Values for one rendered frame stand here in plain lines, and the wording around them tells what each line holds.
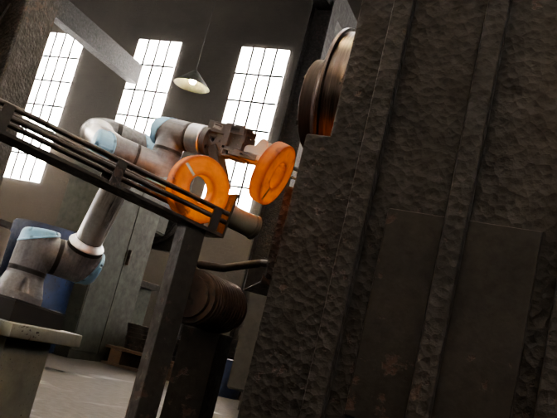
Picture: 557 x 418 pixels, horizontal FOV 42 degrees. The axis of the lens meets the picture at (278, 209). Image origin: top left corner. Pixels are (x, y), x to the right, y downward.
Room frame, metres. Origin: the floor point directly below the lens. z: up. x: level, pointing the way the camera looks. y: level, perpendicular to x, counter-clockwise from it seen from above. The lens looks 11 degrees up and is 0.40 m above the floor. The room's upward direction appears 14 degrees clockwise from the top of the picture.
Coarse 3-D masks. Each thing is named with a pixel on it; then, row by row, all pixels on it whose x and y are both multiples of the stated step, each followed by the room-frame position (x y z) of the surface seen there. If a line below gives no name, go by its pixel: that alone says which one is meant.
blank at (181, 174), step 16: (192, 160) 1.56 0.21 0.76; (208, 160) 1.59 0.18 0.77; (176, 176) 1.54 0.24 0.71; (192, 176) 1.57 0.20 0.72; (208, 176) 1.59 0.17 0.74; (224, 176) 1.62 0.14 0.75; (176, 192) 1.55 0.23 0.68; (208, 192) 1.63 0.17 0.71; (224, 192) 1.63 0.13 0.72; (176, 208) 1.57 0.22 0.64; (208, 208) 1.61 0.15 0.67; (224, 208) 1.64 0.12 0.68
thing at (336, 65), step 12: (336, 36) 1.83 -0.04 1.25; (348, 36) 1.84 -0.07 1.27; (336, 48) 1.81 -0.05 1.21; (348, 48) 1.80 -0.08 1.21; (336, 60) 1.79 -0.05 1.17; (324, 72) 1.79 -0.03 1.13; (336, 72) 1.78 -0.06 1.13; (324, 84) 1.79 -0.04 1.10; (336, 84) 1.78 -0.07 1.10; (324, 96) 1.80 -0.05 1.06; (336, 96) 1.78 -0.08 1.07; (324, 108) 1.80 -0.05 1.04; (336, 108) 1.79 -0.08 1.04; (324, 120) 1.81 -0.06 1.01; (324, 132) 1.83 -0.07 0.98
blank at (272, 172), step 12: (276, 144) 1.61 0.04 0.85; (264, 156) 1.60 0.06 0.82; (276, 156) 1.59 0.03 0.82; (288, 156) 1.65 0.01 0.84; (264, 168) 1.59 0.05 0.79; (276, 168) 1.69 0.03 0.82; (288, 168) 1.69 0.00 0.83; (252, 180) 1.61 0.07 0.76; (264, 180) 1.61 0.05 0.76; (276, 180) 1.70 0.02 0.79; (252, 192) 1.64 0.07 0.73; (264, 192) 1.65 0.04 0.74; (276, 192) 1.71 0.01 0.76; (264, 204) 1.69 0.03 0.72
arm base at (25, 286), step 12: (12, 264) 2.20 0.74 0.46; (12, 276) 2.19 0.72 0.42; (24, 276) 2.19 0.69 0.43; (36, 276) 2.22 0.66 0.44; (0, 288) 2.18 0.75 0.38; (12, 288) 2.17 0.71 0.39; (24, 288) 2.20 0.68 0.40; (36, 288) 2.22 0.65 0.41; (24, 300) 2.19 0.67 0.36; (36, 300) 2.22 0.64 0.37
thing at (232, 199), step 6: (228, 198) 1.64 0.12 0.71; (234, 198) 1.62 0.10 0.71; (228, 204) 1.63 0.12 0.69; (234, 204) 1.61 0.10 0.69; (228, 210) 1.62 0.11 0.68; (222, 216) 1.64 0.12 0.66; (228, 216) 1.61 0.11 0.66; (228, 222) 1.61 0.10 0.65; (222, 228) 1.62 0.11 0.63; (222, 234) 1.61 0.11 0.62
